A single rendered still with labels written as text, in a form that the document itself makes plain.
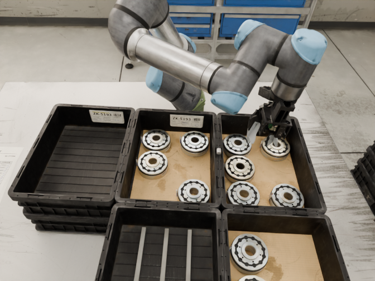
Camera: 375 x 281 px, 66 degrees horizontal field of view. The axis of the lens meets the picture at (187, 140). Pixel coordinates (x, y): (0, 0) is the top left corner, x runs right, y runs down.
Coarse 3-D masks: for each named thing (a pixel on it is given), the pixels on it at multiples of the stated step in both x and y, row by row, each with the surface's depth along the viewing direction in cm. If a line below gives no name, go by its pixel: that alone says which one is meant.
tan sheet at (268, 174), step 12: (252, 144) 110; (252, 156) 106; (264, 156) 106; (288, 156) 107; (264, 168) 102; (276, 168) 103; (288, 168) 103; (228, 180) 98; (252, 180) 99; (264, 180) 99; (276, 180) 99; (288, 180) 99; (264, 192) 96; (264, 204) 93
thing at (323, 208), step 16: (304, 144) 97; (224, 176) 87; (224, 192) 83; (320, 192) 85; (224, 208) 80; (240, 208) 80; (256, 208) 80; (272, 208) 80; (288, 208) 81; (304, 208) 81
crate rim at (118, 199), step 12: (144, 108) 106; (216, 120) 104; (132, 132) 98; (216, 132) 100; (216, 144) 96; (216, 156) 94; (216, 168) 89; (120, 180) 85; (216, 180) 86; (120, 192) 82; (216, 192) 83; (156, 204) 80; (168, 204) 80; (180, 204) 80; (192, 204) 80; (204, 204) 80; (216, 204) 80
